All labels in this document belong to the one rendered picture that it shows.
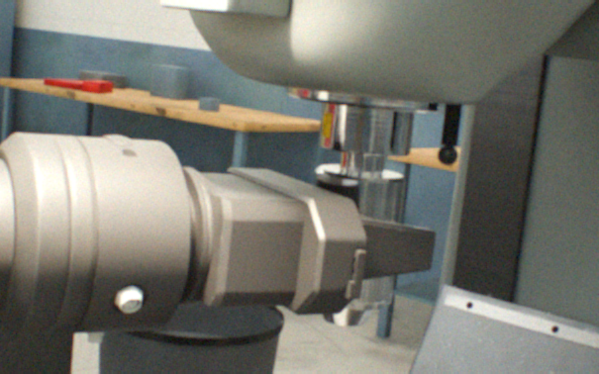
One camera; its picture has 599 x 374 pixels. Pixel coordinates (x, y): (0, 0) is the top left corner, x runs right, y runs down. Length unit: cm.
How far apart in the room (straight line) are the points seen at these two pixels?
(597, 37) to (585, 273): 34
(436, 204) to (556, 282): 458
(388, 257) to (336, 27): 13
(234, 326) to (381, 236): 231
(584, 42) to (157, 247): 27
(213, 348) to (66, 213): 198
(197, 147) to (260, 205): 614
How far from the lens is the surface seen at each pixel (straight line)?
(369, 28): 42
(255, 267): 45
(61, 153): 43
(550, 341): 88
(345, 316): 52
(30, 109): 799
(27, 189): 42
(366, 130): 49
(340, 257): 45
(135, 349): 242
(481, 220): 91
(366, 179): 50
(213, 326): 282
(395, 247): 50
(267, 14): 42
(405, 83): 44
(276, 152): 612
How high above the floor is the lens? 133
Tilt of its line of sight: 8 degrees down
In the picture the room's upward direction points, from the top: 6 degrees clockwise
